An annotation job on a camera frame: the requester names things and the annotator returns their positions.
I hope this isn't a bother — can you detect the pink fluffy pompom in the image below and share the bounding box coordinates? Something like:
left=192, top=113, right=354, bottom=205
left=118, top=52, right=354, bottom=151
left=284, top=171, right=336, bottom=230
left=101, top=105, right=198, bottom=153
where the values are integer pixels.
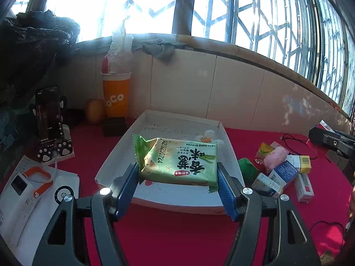
left=263, top=144, right=290, bottom=172

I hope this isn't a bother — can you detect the green round packet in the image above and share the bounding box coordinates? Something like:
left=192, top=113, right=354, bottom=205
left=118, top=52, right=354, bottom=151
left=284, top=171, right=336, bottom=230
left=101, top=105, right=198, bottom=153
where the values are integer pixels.
left=238, top=158, right=260, bottom=185

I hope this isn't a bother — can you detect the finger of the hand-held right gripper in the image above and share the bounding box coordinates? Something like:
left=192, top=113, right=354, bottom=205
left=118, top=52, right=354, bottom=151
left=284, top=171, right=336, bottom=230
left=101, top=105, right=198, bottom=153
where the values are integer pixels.
left=308, top=126, right=355, bottom=158

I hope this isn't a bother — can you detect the yellow green small box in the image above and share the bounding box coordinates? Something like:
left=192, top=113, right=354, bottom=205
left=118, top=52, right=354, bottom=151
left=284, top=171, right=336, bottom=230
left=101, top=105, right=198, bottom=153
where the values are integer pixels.
left=255, top=142, right=274, bottom=160

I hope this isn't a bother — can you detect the white red medicine box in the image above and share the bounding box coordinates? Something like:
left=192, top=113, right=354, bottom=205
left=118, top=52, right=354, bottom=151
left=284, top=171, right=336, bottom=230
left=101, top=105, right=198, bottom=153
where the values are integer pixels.
left=294, top=173, right=315, bottom=203

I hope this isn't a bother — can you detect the paw print phone stand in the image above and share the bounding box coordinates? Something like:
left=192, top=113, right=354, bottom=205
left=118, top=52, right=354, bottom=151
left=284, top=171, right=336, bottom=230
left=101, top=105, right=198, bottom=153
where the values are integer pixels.
left=30, top=96, right=75, bottom=163

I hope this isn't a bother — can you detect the orange paper cup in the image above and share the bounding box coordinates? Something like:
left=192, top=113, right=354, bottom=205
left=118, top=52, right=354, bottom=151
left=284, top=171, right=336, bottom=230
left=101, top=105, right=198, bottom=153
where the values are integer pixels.
left=101, top=71, right=132, bottom=118

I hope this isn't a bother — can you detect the cartoon mouse printed cloth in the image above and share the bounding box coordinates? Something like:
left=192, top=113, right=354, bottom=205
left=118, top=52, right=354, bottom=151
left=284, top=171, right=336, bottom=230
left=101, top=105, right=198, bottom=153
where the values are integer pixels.
left=0, top=111, right=20, bottom=145

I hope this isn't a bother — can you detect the thin black cable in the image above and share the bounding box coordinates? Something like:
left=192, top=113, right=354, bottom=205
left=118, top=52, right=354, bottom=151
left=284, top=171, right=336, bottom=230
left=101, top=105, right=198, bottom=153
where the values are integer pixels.
left=309, top=220, right=351, bottom=235
left=280, top=133, right=332, bottom=164

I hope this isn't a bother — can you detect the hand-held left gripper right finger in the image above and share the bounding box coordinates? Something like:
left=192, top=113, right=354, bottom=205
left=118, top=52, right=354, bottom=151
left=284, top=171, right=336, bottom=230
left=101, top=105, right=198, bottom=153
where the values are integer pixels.
left=216, top=161, right=322, bottom=266

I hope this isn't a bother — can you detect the small black box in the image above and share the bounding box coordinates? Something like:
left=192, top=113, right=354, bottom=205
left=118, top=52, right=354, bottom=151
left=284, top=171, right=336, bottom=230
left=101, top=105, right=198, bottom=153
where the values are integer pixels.
left=103, top=117, right=126, bottom=137

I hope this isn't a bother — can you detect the crumpled clear plastic bag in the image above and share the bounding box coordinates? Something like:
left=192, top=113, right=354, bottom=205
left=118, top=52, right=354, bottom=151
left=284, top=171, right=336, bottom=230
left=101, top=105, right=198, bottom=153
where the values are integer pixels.
left=101, top=33, right=134, bottom=74

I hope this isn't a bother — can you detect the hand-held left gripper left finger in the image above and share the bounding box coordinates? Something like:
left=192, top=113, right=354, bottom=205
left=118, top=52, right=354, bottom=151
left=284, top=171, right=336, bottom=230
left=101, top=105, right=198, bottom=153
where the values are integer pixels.
left=32, top=162, right=139, bottom=266

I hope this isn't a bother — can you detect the black plastic bag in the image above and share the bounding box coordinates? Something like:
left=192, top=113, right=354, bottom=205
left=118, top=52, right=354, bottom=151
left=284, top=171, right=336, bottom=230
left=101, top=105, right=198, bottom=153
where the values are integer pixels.
left=0, top=10, right=81, bottom=106

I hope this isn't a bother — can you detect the white charging cable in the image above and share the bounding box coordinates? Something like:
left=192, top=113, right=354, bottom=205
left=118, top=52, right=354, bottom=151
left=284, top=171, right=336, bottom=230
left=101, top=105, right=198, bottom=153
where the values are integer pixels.
left=46, top=155, right=60, bottom=178

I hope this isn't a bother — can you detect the white blue medicine box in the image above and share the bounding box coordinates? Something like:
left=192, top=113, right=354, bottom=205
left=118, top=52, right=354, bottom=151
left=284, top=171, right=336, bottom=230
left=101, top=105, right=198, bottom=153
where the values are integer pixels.
left=251, top=172, right=283, bottom=198

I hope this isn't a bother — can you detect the white box red stripe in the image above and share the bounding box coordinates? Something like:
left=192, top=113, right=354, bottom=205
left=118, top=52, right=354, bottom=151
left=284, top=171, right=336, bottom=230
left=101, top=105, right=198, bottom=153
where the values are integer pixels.
left=319, top=120, right=336, bottom=133

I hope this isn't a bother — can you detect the red tablecloth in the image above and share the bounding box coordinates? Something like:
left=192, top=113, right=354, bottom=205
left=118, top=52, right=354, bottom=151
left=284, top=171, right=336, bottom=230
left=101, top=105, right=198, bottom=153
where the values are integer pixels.
left=0, top=122, right=353, bottom=266

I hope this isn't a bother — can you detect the yellow white box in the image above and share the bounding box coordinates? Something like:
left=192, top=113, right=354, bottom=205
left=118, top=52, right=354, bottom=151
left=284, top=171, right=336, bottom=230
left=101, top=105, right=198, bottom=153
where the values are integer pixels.
left=287, top=155, right=312, bottom=174

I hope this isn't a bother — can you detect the orange fruit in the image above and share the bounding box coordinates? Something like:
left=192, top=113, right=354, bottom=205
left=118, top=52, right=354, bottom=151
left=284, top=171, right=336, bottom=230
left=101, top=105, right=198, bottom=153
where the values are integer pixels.
left=85, top=99, right=106, bottom=124

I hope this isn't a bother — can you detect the white paper pad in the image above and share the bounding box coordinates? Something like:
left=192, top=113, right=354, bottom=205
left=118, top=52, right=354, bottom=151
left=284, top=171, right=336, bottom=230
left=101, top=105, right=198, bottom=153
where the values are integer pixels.
left=0, top=155, right=80, bottom=266

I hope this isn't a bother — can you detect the metal window grille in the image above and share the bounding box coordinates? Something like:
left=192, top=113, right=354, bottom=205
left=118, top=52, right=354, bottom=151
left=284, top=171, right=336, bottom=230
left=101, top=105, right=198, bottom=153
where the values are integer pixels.
left=11, top=0, right=355, bottom=117

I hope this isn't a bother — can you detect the black smartphone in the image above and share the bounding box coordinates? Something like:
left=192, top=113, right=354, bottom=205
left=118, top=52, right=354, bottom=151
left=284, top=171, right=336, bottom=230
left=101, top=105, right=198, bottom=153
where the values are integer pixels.
left=35, top=85, right=65, bottom=146

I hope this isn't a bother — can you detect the white cardboard tray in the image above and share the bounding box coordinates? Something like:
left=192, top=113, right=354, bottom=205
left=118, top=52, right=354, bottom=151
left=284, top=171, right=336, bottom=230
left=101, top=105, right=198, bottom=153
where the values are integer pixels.
left=95, top=110, right=246, bottom=215

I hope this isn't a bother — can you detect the green snack packet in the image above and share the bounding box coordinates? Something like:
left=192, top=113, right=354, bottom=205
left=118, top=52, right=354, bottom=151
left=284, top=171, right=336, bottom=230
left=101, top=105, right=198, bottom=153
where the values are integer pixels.
left=132, top=134, right=219, bottom=194

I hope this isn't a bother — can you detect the grey cloth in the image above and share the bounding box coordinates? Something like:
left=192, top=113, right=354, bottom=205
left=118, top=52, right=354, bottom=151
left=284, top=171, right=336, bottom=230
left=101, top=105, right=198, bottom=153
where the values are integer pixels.
left=132, top=40, right=189, bottom=61

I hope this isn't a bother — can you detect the cluster of white cotton balls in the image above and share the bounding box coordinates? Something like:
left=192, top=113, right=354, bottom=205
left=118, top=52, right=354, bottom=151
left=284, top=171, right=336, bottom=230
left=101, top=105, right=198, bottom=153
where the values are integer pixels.
left=204, top=129, right=224, bottom=146

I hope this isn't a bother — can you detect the white power bank orange strap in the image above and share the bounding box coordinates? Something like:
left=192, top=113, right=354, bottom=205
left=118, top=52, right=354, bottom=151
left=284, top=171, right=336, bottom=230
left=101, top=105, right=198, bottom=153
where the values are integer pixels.
left=0, top=166, right=54, bottom=246

